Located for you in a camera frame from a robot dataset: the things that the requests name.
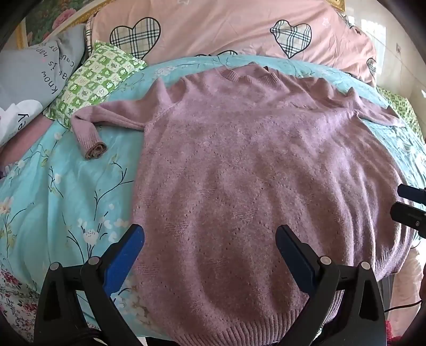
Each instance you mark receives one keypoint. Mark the pale pink fluffy cloth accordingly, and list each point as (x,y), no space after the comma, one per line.
(407,282)

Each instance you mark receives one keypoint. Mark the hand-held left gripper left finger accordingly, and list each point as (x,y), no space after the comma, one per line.
(124,256)

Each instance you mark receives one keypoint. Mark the pink knit sweater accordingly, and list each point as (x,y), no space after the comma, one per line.
(249,183)

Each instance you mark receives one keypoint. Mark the grey pillow with lettering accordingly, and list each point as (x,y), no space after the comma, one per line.
(30,73)

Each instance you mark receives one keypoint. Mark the small-flowered cloth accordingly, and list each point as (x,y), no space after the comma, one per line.
(16,299)

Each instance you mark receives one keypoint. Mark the green checkered pillow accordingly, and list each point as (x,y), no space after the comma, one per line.
(402,106)
(96,76)

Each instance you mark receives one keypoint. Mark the pink quilt with plaid hearts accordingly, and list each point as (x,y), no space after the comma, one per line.
(216,30)

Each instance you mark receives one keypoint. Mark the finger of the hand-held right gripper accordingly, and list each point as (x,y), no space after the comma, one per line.
(412,193)
(411,218)

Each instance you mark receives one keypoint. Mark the plain pink cloth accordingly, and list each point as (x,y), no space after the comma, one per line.
(20,133)

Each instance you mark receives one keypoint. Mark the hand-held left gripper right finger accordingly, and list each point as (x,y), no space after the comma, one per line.
(294,256)

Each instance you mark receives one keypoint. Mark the teal floral bedsheet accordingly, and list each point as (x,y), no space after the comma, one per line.
(66,186)

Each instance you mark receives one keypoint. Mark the gold framed wall picture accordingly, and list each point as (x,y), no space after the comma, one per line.
(50,13)

